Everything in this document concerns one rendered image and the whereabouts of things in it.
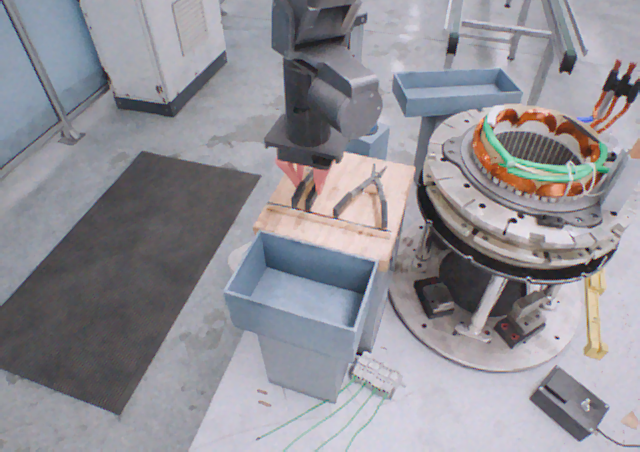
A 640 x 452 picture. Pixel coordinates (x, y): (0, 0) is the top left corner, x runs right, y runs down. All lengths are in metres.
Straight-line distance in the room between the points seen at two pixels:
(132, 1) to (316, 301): 2.23
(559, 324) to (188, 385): 1.24
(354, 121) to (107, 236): 1.87
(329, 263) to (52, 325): 1.57
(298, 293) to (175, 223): 1.57
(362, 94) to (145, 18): 2.28
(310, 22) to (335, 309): 0.37
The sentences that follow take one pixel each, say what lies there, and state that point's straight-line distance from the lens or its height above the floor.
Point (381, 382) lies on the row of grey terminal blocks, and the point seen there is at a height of 0.82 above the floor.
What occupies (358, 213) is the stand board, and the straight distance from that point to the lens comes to 0.62.
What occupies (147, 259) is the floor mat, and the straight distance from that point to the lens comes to 2.05.
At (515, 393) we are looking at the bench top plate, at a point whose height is 0.78.
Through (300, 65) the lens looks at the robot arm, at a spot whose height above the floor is 1.29.
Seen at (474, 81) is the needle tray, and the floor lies 1.03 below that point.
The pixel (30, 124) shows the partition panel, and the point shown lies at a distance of 2.80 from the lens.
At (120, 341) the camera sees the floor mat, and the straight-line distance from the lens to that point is 1.85.
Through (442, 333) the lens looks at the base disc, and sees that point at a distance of 0.83.
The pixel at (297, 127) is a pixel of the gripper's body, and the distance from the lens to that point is 0.53.
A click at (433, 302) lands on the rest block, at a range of 0.83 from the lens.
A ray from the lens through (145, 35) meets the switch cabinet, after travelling 2.69.
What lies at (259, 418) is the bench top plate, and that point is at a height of 0.78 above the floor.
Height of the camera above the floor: 1.51
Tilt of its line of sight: 45 degrees down
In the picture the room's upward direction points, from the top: straight up
